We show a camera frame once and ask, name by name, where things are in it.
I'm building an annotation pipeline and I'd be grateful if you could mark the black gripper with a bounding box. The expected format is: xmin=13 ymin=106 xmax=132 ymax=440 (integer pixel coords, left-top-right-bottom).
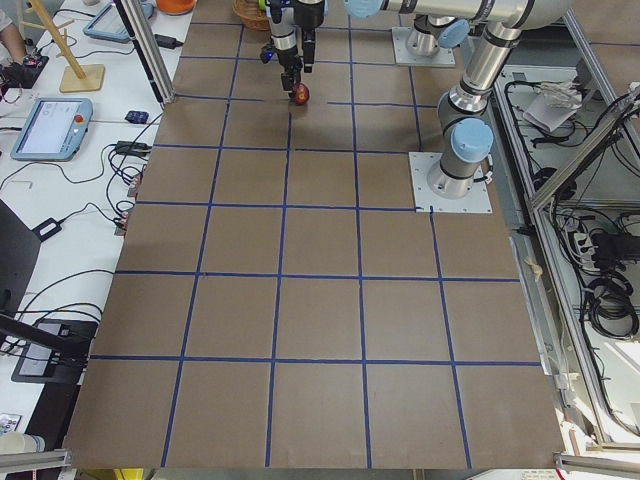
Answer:
xmin=277 ymin=29 xmax=316 ymax=94
xmin=292 ymin=0 xmax=324 ymax=29

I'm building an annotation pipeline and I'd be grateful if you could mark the dark red apple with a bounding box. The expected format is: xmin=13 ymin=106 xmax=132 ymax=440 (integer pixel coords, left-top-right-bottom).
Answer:
xmin=290 ymin=83 xmax=310 ymax=106

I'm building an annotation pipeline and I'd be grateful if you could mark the woven wicker basket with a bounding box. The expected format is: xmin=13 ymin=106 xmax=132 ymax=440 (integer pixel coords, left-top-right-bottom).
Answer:
xmin=232 ymin=0 xmax=270 ymax=31

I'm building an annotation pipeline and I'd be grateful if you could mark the orange bucket with lid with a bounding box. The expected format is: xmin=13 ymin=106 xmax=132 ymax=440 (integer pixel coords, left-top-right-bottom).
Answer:
xmin=155 ymin=0 xmax=196 ymax=15

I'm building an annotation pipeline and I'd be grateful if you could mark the black power adapter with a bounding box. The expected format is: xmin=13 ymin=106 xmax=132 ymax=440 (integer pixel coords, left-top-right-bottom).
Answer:
xmin=154 ymin=34 xmax=183 ymax=50

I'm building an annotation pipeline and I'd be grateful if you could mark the small blue device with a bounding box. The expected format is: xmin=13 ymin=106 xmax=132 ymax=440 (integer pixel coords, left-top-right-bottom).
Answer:
xmin=125 ymin=110 xmax=149 ymax=124

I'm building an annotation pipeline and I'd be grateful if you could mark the far blue teach pendant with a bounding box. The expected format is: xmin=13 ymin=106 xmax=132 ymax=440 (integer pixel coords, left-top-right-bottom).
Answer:
xmin=83 ymin=2 xmax=130 ymax=44

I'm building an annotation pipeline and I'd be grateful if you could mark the blue teach pendant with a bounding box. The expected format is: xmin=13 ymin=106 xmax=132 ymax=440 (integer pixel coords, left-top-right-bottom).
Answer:
xmin=83 ymin=2 xmax=130 ymax=44
xmin=10 ymin=98 xmax=93 ymax=162

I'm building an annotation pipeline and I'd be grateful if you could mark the wooden stand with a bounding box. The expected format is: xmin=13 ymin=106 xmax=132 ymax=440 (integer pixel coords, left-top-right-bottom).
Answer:
xmin=26 ymin=0 xmax=105 ymax=94

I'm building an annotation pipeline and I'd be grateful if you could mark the near blue teach pendant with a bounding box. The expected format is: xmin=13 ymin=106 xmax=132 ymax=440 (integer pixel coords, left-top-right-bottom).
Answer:
xmin=10 ymin=98 xmax=93 ymax=162

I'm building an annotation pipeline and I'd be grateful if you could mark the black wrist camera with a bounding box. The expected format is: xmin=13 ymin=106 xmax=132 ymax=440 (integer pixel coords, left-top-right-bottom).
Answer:
xmin=260 ymin=43 xmax=275 ymax=64

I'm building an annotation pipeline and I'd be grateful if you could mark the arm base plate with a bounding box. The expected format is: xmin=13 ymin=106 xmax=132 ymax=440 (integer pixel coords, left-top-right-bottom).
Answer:
xmin=408 ymin=152 xmax=493 ymax=214
xmin=391 ymin=27 xmax=456 ymax=68

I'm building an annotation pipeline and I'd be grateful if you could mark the aluminium frame post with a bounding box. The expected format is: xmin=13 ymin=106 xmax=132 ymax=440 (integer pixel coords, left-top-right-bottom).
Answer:
xmin=114 ymin=0 xmax=175 ymax=105

